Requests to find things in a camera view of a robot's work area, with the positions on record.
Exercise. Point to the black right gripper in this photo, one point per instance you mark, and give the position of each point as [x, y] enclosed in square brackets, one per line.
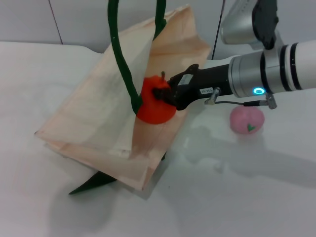
[212, 79]

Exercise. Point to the orange toy fruit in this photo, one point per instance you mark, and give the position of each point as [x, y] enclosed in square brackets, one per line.
[153, 111]

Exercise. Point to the pink toy peach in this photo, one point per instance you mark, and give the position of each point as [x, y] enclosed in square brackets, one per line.
[244, 118]

